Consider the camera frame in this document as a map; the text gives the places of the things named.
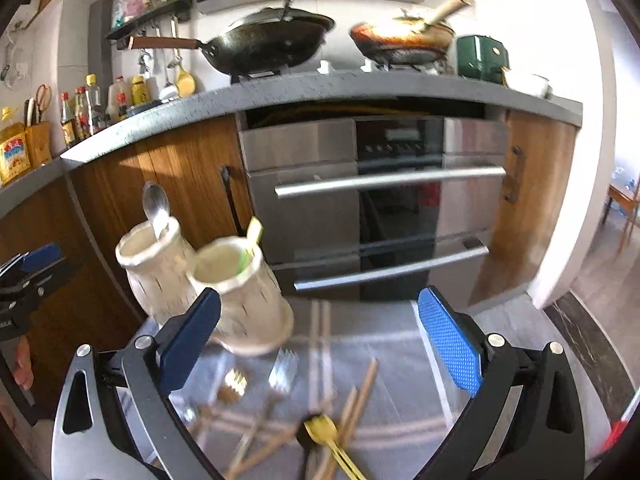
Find green air fryer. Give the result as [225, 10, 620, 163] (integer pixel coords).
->
[456, 35, 512, 84]

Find hanging white ladle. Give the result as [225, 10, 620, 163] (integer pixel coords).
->
[158, 50, 180, 102]

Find clear bottle with yellow cap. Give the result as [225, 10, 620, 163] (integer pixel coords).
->
[84, 74, 109, 129]

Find black wok with wooden handle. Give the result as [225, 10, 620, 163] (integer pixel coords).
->
[127, 7, 337, 79]

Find person's left hand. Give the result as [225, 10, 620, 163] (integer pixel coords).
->
[14, 334, 35, 392]

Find wall socket with cable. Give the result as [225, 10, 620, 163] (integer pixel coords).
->
[0, 19, 32, 88]

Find silver metal spoon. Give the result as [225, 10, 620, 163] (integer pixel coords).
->
[142, 181, 173, 241]

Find pink packet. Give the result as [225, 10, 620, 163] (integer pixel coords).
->
[111, 0, 147, 27]

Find yellow green plastic utensil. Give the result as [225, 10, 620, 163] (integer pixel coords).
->
[235, 216, 264, 276]

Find yellow condiment bottle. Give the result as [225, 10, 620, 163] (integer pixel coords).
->
[130, 76, 151, 107]

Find hanging metal ladle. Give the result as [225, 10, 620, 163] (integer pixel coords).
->
[166, 19, 184, 69]

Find wooden corner cabinet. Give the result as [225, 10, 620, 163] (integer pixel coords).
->
[0, 180, 147, 413]

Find wooden cabinet door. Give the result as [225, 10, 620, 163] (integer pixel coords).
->
[469, 110, 579, 308]
[67, 114, 257, 263]

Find silver metal fork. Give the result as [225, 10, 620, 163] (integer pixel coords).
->
[232, 347, 301, 476]

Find dark grey kitchen countertop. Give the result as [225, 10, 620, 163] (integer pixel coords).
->
[0, 71, 585, 218]

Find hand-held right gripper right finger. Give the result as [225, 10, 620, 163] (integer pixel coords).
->
[415, 286, 587, 480]

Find gold fork with long handle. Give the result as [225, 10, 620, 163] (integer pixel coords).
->
[302, 414, 372, 480]

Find gas stove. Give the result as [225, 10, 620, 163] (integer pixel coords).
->
[229, 57, 452, 82]

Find orange pan with wooden handle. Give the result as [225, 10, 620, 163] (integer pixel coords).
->
[349, 0, 477, 67]

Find wooden dining table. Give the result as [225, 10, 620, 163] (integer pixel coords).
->
[601, 179, 640, 227]

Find wooden knife block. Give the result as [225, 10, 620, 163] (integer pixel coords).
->
[24, 120, 54, 168]

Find orange handled scissors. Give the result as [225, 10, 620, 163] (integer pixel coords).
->
[33, 83, 53, 114]

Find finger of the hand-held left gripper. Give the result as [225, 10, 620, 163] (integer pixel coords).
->
[0, 242, 81, 307]

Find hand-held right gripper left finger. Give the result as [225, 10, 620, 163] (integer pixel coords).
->
[50, 288, 223, 480]

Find white floral ceramic utensil holder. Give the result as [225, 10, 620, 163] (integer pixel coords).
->
[115, 217, 201, 328]
[187, 240, 296, 358]

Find grey plaid tablecloth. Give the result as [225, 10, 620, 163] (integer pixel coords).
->
[120, 295, 501, 480]

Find dark wok lid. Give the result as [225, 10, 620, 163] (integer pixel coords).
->
[220, 0, 336, 43]

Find small gold fork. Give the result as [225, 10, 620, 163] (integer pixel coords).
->
[219, 369, 249, 404]

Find large yellow oil bottle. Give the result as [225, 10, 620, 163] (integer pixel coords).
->
[0, 106, 32, 187]

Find clear bottle with red label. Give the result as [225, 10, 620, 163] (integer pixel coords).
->
[107, 76, 132, 122]

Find black wall shelf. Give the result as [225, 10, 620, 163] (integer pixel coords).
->
[105, 0, 194, 42]

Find hanging yellow spoon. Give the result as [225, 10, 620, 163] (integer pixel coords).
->
[175, 59, 197, 99]

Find black spoon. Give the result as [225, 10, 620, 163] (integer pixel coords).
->
[296, 412, 342, 480]

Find black cabinet handle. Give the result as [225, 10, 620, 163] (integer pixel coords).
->
[219, 165, 247, 242]

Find stainless steel built-in oven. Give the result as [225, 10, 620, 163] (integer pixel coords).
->
[238, 114, 509, 307]

